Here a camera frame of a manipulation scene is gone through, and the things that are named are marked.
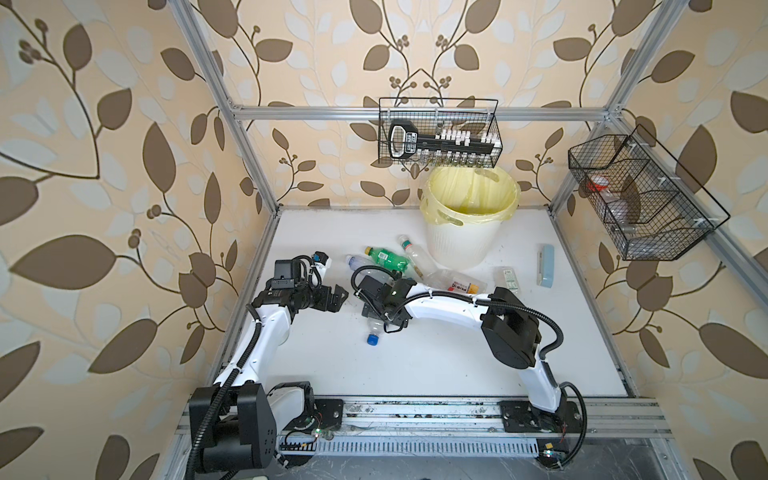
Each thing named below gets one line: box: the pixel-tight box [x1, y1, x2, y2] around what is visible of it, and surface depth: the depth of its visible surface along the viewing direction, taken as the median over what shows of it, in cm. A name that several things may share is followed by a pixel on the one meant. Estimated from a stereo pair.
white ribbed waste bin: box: [426, 220, 503, 271], surface depth 96 cm
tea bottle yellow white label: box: [440, 270, 487, 295], surface depth 98 cm
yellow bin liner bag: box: [421, 167, 521, 226], surface depth 98 cm
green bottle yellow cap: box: [364, 246, 410, 273], surface depth 102 cm
